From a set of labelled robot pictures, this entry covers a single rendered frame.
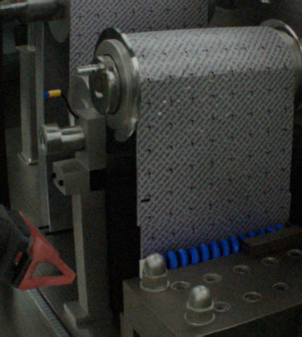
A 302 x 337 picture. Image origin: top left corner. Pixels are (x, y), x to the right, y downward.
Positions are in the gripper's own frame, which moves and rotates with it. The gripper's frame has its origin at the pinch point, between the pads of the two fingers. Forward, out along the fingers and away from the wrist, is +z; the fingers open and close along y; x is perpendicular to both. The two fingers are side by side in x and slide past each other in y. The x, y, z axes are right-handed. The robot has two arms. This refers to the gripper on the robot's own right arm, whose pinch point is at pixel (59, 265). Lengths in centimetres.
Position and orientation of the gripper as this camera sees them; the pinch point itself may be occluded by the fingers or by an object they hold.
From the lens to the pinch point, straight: 90.8
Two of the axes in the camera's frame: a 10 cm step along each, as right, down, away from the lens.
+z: 7.6, 3.7, 5.3
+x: 4.9, -8.7, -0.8
